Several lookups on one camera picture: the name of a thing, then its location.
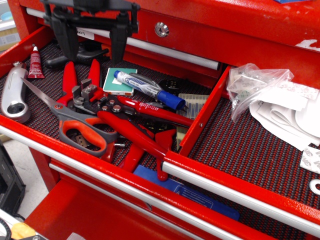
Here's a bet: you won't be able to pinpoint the open red drawer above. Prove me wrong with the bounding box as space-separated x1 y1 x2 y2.
0 24 233 236
162 70 320 237

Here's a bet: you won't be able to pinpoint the black spring clamp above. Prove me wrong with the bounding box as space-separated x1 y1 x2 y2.
44 40 110 69

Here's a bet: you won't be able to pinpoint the silver cabinet key lock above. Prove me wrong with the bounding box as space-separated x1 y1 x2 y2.
154 22 170 38

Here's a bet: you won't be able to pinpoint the black labelled bit holder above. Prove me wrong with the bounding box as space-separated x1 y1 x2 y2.
159 79 184 95

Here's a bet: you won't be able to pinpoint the red handled crimping pliers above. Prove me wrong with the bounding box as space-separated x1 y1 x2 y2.
57 59 101 108

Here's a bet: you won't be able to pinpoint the open left red drawer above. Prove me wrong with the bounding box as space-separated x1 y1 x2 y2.
0 24 233 236

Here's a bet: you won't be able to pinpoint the silver utility knife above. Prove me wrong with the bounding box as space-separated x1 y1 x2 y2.
0 61 31 124

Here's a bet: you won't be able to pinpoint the green white small box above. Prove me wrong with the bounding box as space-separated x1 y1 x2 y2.
102 67 138 96

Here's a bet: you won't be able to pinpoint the red handled pliers underneath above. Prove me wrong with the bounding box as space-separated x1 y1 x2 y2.
118 127 177 173

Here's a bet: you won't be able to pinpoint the silver metal washer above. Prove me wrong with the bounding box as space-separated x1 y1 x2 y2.
309 179 320 195

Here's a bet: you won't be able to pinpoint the red automatic wire stripper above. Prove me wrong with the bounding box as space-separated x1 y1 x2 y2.
71 78 195 182

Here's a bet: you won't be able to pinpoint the open right red drawer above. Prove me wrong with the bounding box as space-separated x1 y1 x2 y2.
162 70 320 237

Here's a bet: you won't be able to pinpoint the white Markers label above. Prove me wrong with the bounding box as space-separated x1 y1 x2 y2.
76 27 95 40

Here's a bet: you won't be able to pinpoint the white 3M adhesive strip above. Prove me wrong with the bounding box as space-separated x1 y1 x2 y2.
299 146 320 174

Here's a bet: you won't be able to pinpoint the white paper sheets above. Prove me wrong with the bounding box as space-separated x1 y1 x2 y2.
249 81 320 151

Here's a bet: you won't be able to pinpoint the clear plastic zip bag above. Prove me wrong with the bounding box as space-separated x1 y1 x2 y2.
226 63 294 122

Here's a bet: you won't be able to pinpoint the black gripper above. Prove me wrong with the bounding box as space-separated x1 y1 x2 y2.
41 0 141 65

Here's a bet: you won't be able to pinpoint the red grey scissors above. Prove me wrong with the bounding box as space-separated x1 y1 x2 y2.
21 78 119 158

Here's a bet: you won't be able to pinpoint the red metal tool chest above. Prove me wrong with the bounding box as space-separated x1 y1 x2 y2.
0 0 320 240

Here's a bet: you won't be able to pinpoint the black storage crate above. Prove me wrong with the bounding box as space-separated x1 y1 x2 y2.
0 142 26 215

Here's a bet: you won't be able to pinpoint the blue capped marker pen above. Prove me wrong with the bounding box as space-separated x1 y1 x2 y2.
113 70 186 111

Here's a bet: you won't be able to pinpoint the red threadlocker tube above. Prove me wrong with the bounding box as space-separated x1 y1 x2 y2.
28 46 45 79

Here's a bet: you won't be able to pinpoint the clear drill bit case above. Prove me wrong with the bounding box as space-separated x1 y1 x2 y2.
176 93 209 120

